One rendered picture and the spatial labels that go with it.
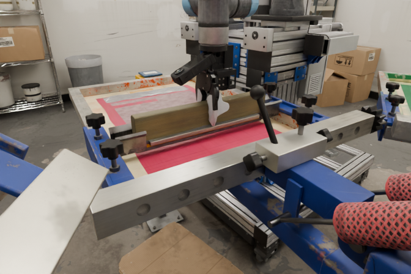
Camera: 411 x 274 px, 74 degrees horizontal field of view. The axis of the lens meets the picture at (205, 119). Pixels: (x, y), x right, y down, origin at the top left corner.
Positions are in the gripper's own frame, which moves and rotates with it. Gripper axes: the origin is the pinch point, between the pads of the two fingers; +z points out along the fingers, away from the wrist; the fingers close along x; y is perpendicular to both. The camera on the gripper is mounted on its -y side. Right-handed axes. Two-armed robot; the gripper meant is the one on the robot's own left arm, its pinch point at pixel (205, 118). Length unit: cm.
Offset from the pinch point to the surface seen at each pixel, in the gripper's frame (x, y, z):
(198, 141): -1.7, -3.5, 5.3
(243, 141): -8.1, 7.2, 5.3
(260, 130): -5.2, 16.0, 5.3
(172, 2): 367, 160, -33
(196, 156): -8.2, -7.9, 5.3
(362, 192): -43.1, 1.5, -3.3
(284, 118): -5.4, 25.4, 3.5
